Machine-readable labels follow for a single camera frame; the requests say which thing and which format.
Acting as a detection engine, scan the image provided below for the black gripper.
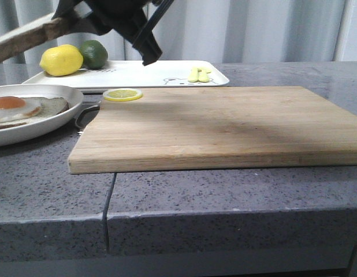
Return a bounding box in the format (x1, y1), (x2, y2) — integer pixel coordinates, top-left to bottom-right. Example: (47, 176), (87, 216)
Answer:
(53, 0), (173, 66)

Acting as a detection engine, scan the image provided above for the white round plate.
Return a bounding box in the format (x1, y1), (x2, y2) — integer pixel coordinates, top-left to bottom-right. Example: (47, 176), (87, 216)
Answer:
(0, 84), (84, 147)

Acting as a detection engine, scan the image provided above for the white rectangular tray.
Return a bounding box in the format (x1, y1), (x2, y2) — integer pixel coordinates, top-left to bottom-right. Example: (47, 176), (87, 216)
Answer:
(24, 61), (229, 92)

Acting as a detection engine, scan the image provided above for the green lime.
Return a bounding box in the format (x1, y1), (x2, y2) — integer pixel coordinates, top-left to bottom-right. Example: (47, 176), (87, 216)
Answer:
(79, 40), (108, 70)

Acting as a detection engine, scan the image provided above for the yellow lemon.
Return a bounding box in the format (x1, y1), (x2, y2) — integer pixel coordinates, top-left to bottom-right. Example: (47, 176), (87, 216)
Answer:
(39, 44), (83, 77)

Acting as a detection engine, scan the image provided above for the lemon slice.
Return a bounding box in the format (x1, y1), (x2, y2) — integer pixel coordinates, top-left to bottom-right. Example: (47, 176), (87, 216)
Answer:
(103, 88), (143, 102)

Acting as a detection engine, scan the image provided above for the grey curtain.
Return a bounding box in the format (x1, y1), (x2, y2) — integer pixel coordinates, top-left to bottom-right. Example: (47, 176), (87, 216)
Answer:
(0, 1), (357, 64)

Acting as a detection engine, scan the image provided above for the yellow-green plastic fork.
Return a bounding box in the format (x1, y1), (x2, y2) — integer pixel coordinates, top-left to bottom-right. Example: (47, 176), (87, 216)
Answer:
(187, 67), (199, 83)

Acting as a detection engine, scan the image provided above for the wooden cutting board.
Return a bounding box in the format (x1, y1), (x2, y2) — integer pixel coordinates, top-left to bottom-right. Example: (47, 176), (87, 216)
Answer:
(68, 87), (357, 174)

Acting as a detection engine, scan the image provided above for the fried egg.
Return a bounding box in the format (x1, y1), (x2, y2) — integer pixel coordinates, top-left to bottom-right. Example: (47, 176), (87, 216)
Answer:
(0, 96), (42, 123)

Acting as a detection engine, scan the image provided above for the metal cutting board handle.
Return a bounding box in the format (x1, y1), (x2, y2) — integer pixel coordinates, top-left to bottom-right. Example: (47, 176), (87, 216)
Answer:
(74, 101), (101, 135)

